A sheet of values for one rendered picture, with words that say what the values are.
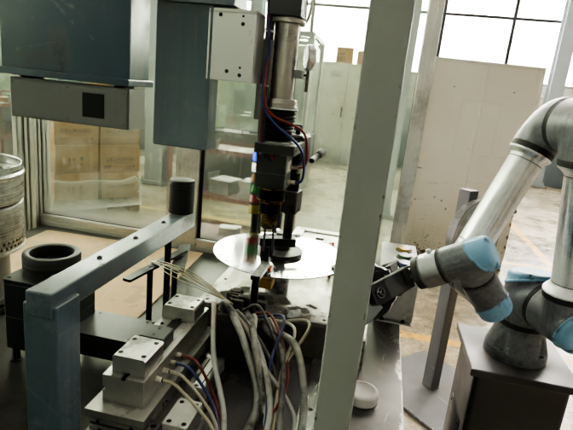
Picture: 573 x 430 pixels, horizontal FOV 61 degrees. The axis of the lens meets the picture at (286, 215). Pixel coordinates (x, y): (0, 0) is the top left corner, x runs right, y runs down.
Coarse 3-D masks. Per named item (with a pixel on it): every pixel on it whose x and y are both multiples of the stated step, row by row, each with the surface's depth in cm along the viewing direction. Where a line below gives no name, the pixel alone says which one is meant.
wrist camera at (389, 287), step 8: (392, 272) 105; (400, 272) 103; (408, 272) 104; (384, 280) 101; (392, 280) 102; (400, 280) 103; (408, 280) 104; (376, 288) 100; (384, 288) 100; (392, 288) 101; (400, 288) 102; (408, 288) 103; (376, 296) 99; (384, 296) 100; (392, 296) 101; (376, 304) 99
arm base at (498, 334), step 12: (504, 324) 120; (492, 336) 123; (504, 336) 120; (516, 336) 118; (528, 336) 117; (540, 336) 118; (492, 348) 122; (504, 348) 120; (516, 348) 118; (528, 348) 117; (540, 348) 118; (504, 360) 119; (516, 360) 118; (528, 360) 117; (540, 360) 118
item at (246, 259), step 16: (224, 240) 126; (240, 240) 127; (256, 240) 128; (304, 240) 133; (224, 256) 114; (240, 256) 115; (256, 256) 116; (304, 256) 120; (320, 256) 121; (272, 272) 107; (288, 272) 108; (304, 272) 109; (320, 272) 110
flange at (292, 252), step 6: (258, 246) 121; (258, 252) 119; (276, 252) 118; (282, 252) 118; (288, 252) 118; (294, 252) 119; (300, 252) 120; (276, 258) 115; (282, 258) 115; (288, 258) 116; (294, 258) 117
